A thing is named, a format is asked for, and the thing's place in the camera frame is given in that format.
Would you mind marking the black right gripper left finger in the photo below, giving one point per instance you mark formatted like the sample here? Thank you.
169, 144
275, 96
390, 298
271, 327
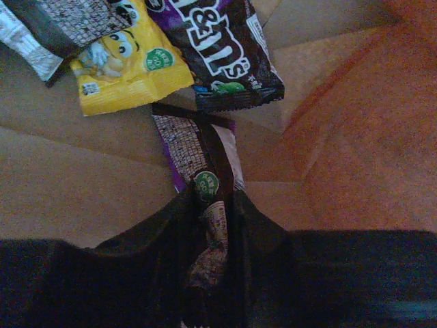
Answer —
131, 280

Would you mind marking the white grey snack wrapper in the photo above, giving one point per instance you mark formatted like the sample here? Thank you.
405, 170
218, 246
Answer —
48, 33

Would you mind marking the yellow M&M's packet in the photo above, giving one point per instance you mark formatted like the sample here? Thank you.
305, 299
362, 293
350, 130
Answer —
131, 67

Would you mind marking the purple brown M&M's packet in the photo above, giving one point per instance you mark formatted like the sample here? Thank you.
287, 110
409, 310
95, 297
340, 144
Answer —
211, 286

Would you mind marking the red paper bag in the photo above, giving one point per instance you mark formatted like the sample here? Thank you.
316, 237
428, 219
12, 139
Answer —
352, 146

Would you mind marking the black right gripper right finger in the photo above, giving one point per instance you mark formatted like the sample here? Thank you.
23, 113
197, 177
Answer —
340, 278

